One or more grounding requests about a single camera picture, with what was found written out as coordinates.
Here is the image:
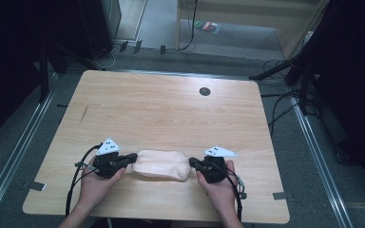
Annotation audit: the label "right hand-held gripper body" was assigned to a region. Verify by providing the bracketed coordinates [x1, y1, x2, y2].
[199, 145, 239, 184]

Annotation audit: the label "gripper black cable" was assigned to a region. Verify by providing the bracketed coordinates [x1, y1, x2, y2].
[217, 161, 249, 222]
[64, 142, 105, 219]

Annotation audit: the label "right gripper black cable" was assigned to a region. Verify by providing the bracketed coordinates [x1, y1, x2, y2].
[217, 161, 249, 222]

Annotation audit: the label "metal floor rail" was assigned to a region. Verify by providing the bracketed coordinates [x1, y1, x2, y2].
[289, 94, 355, 228]
[0, 70, 61, 222]

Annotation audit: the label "person's right hand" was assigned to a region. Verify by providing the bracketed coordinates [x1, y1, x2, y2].
[195, 160, 240, 213]

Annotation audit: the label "colourful packet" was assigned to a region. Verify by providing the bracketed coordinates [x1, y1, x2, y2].
[194, 20, 221, 34]

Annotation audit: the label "black metal stand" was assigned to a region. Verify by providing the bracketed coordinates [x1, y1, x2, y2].
[37, 39, 104, 104]
[248, 31, 327, 117]

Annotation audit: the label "light wooden shelf unit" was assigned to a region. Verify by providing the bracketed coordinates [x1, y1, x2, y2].
[175, 0, 331, 61]

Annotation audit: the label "black floor cables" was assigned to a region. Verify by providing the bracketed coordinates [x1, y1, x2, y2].
[259, 58, 317, 139]

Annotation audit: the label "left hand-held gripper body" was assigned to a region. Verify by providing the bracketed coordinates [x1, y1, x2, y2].
[92, 137, 128, 180]

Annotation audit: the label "person's left hand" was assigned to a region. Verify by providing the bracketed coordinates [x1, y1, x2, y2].
[79, 155, 127, 208]

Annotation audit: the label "hanging black cable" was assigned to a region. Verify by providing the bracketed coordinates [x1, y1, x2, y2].
[165, 0, 200, 52]

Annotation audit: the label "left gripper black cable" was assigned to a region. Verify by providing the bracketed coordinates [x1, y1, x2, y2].
[64, 142, 105, 219]

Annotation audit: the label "person's lap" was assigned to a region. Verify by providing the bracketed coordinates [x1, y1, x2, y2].
[89, 218, 220, 228]

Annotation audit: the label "dark cabinet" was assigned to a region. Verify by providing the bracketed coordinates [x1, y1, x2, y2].
[77, 0, 123, 60]

